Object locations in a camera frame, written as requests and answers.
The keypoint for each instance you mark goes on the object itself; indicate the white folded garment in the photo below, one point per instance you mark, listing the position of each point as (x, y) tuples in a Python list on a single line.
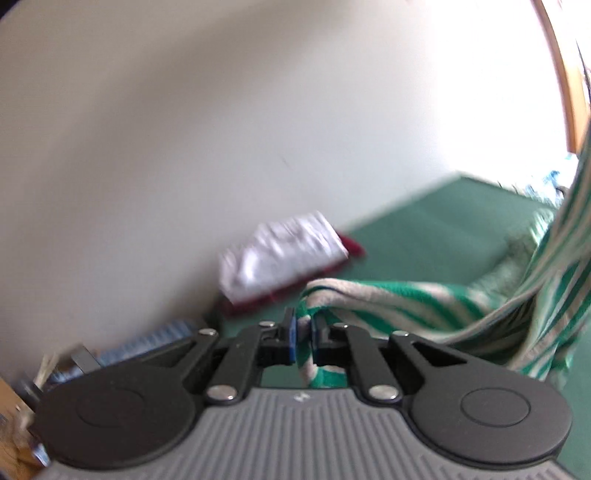
[(277, 254)]

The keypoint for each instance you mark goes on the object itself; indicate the blue white patterned item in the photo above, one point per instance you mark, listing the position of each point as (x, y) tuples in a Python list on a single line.
[(551, 177)]

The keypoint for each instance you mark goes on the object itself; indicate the wooden door frame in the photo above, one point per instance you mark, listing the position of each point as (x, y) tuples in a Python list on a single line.
[(570, 92)]

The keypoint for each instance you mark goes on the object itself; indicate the blue patterned cloth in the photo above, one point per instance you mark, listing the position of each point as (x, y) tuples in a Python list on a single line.
[(152, 339)]

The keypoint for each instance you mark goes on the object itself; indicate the green white striped sweater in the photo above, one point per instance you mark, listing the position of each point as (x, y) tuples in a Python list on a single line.
[(397, 300)]

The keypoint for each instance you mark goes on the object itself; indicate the wooden cabinet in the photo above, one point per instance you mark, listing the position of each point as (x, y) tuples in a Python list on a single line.
[(11, 443)]

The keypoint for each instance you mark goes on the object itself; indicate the dark red folded garment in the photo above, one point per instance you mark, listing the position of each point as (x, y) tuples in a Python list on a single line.
[(353, 247)]

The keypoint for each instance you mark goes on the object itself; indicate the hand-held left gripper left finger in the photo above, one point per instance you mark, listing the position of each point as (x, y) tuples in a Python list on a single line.
[(291, 339)]

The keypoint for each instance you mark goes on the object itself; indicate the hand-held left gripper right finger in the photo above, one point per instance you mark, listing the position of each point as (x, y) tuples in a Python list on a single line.
[(317, 339)]

